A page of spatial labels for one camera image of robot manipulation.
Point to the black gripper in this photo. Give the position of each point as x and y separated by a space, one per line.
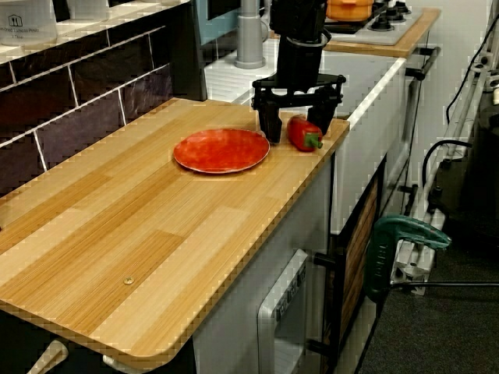
298 62

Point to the red toy bell pepper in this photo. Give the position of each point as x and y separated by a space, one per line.
304 134

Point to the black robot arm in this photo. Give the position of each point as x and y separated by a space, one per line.
298 19

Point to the red round plate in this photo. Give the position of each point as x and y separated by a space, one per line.
222 150

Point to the white toy sink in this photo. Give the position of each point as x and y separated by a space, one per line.
362 128

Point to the grey toy faucet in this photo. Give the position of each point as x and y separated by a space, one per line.
249 35

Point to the grey toy stove top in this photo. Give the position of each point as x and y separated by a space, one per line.
382 35

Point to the orange toy pot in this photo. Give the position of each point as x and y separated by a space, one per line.
349 9

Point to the black stove knob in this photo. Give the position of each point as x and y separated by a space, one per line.
381 24
401 8

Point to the teal toy microwave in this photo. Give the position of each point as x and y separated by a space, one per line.
218 15

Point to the wooden stove counter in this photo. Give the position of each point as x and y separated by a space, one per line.
413 43

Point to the black towel bar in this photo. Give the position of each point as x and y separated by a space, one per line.
425 62

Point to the wooden cabinet panel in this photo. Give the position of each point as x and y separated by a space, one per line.
358 253

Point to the dark equipment box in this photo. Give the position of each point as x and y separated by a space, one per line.
481 167

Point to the white toy oven door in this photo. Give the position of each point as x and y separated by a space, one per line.
278 311

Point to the brass counter screw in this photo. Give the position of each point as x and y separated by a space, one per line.
128 279

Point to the plain white container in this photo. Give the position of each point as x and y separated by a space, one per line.
85 9

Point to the white printed container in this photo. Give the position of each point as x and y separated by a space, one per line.
27 23

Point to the black kitchen post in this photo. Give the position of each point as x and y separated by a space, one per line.
189 50

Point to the aluminium profile frame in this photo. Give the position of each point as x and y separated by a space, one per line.
460 117

